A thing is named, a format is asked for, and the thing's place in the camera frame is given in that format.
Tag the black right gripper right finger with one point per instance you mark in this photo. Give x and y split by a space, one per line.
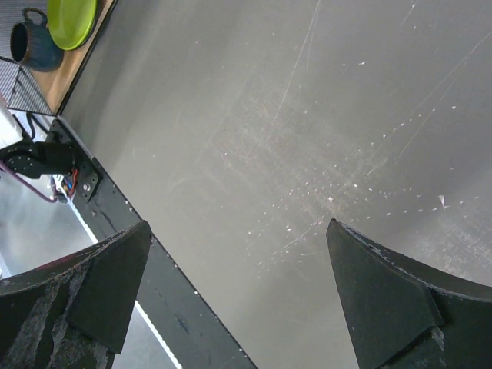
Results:
401 313

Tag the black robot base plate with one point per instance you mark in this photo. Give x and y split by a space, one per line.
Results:
192 335

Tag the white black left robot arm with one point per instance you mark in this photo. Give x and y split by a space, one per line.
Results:
34 144

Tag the wooden shelf board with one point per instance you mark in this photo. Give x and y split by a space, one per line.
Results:
57 86

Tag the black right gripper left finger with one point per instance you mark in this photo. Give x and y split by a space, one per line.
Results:
74 312

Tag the black wire frame shelf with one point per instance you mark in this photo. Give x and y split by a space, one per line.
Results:
18 86

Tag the green plate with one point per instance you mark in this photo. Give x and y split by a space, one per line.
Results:
71 22

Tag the dark blue ceramic mug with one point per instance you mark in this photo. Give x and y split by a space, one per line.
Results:
31 44

